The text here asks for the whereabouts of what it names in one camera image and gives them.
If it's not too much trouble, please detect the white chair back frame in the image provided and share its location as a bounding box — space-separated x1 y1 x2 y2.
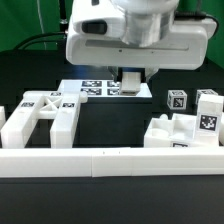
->
1 91 88 149

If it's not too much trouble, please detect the white obstacle fence bar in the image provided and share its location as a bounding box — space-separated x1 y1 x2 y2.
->
0 147 224 178

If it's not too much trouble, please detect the white tag sheet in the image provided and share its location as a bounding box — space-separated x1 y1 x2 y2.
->
58 79 152 99

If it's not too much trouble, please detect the white chair seat part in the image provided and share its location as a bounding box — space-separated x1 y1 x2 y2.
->
143 113 224 149

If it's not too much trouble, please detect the small white tagged block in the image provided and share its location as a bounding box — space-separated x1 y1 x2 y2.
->
120 72 141 96

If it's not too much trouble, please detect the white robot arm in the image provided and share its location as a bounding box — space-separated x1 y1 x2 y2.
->
66 0 218 81

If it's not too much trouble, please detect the white side block left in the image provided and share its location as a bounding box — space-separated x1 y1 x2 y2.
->
0 106 6 130

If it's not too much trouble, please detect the black base cable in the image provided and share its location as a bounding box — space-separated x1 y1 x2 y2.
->
13 29 69 51

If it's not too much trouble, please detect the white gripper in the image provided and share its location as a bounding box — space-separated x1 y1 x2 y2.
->
66 15 208 82

